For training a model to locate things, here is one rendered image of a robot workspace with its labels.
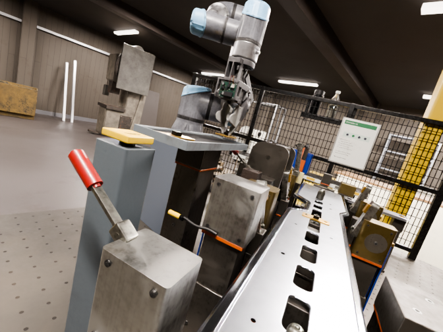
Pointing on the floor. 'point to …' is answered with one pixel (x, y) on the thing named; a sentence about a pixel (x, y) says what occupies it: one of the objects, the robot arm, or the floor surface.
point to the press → (136, 86)
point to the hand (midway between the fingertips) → (228, 130)
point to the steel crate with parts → (18, 100)
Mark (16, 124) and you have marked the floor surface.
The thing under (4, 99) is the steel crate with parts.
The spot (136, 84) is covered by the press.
